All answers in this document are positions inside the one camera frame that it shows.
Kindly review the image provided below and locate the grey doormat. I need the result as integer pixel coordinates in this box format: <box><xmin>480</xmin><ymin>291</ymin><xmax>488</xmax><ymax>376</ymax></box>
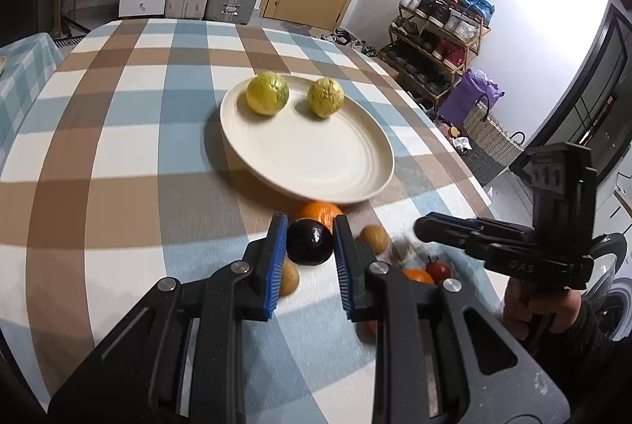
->
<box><xmin>281</xmin><ymin>20</ymin><xmax>327</xmax><ymax>40</ymax></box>

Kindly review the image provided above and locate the rough yellow-green fruit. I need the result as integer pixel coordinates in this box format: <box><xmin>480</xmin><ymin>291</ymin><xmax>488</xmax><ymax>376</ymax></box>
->
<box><xmin>307</xmin><ymin>77</ymin><xmax>344</xmax><ymax>119</ymax></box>

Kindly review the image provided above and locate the person's right forearm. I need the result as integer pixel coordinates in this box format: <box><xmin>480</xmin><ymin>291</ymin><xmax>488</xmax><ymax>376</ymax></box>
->
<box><xmin>523</xmin><ymin>293</ymin><xmax>628</xmax><ymax>410</ymax></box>

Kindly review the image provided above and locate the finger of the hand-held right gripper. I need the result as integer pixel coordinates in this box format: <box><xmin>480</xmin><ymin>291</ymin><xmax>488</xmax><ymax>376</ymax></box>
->
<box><xmin>414</xmin><ymin>216</ymin><xmax>476</xmax><ymax>254</ymax></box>
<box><xmin>427</xmin><ymin>212</ymin><xmax>495</xmax><ymax>233</ymax></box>

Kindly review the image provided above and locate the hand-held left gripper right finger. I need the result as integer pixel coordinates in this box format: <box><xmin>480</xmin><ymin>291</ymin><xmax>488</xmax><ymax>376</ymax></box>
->
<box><xmin>332</xmin><ymin>214</ymin><xmax>571</xmax><ymax>424</ymax></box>

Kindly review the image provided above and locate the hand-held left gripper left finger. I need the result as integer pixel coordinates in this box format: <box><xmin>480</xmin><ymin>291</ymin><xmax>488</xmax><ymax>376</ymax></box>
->
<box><xmin>47</xmin><ymin>213</ymin><xmax>290</xmax><ymax>424</ymax></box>

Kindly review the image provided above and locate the scattered loose shoes pile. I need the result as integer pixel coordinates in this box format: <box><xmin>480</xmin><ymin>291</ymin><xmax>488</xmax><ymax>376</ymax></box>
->
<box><xmin>321</xmin><ymin>28</ymin><xmax>381</xmax><ymax>58</ymax></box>

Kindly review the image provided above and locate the wooden shoe rack with shoes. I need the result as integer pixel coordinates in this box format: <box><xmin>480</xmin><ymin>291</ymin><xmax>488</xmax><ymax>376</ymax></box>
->
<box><xmin>390</xmin><ymin>0</ymin><xmax>496</xmax><ymax>94</ymax></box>

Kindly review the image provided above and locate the black basket of clutter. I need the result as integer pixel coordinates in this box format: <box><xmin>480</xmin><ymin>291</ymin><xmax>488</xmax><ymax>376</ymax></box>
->
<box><xmin>433</xmin><ymin>113</ymin><xmax>476</xmax><ymax>154</ymax></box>

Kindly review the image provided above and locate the orange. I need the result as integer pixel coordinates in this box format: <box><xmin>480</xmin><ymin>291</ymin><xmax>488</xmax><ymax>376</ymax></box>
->
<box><xmin>401</xmin><ymin>268</ymin><xmax>435</xmax><ymax>285</ymax></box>
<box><xmin>295</xmin><ymin>201</ymin><xmax>345</xmax><ymax>232</ymax></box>

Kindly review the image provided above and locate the teal checkered tablecloth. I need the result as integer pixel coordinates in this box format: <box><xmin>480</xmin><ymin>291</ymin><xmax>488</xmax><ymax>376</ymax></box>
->
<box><xmin>0</xmin><ymin>32</ymin><xmax>62</xmax><ymax>158</ymax></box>

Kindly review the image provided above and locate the brown kiwi fruit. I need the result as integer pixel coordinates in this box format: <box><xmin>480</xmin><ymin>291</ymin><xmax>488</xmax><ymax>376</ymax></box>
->
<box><xmin>358</xmin><ymin>225</ymin><xmax>390</xmax><ymax>256</ymax></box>
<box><xmin>279</xmin><ymin>259</ymin><xmax>300</xmax><ymax>297</ymax></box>

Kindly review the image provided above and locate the white washing machine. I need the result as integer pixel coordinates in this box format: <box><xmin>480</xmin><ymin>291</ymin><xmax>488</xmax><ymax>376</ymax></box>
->
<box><xmin>590</xmin><ymin>231</ymin><xmax>632</xmax><ymax>341</ymax></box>

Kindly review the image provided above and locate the purple bag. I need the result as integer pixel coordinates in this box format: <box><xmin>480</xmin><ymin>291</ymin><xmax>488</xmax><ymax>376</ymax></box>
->
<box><xmin>438</xmin><ymin>69</ymin><xmax>504</xmax><ymax>129</ymax></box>

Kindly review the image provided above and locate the woven basket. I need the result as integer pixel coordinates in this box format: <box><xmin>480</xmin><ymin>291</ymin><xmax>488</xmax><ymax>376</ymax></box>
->
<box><xmin>461</xmin><ymin>101</ymin><xmax>527</xmax><ymax>168</ymax></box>

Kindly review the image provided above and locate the person's right hand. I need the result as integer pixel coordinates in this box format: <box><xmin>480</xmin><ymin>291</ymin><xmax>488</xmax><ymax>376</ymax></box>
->
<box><xmin>502</xmin><ymin>278</ymin><xmax>583</xmax><ymax>343</ymax></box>

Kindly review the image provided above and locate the large cream plate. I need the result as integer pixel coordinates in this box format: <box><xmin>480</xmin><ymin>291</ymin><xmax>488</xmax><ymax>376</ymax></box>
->
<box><xmin>205</xmin><ymin>73</ymin><xmax>396</xmax><ymax>204</ymax></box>

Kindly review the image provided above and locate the large yellow-green fruit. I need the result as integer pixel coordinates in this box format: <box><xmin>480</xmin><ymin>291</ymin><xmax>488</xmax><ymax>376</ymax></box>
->
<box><xmin>246</xmin><ymin>71</ymin><xmax>290</xmax><ymax>116</ymax></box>

